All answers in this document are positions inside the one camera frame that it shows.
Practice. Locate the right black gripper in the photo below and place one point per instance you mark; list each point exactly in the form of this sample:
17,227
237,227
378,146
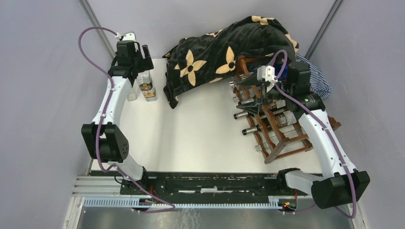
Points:
253,108

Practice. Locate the tall clear glass bottle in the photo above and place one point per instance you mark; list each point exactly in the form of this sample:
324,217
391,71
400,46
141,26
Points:
133,93

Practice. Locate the white slotted cable duct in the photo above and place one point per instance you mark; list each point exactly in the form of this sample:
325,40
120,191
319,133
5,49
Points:
139,202

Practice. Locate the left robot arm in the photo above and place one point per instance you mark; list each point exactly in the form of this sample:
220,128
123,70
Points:
103,138

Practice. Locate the green wine bottle back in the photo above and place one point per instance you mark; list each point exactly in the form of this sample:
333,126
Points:
269,102

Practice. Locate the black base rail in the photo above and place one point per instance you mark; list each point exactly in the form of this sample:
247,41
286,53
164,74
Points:
205,188

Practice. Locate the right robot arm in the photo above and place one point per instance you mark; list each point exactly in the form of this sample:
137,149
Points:
341,182

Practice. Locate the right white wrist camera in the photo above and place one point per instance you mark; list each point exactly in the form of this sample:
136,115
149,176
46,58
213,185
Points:
266,74

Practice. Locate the black floral blanket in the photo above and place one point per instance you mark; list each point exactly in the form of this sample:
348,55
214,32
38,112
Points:
211,57

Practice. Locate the blue striped cloth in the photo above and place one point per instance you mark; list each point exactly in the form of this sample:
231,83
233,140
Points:
318,83

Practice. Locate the clear bottle black cap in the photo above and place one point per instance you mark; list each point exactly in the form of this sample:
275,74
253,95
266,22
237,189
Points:
145,83

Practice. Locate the dark wine bottle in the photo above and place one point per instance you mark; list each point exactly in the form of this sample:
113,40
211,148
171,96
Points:
283,119
255,128

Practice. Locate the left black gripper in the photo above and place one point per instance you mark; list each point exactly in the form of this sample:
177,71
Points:
146,63

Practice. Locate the wooden wine rack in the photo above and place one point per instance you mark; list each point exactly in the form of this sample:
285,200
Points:
268,118

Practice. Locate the dark wine bottle front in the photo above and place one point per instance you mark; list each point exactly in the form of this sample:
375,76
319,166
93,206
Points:
255,128

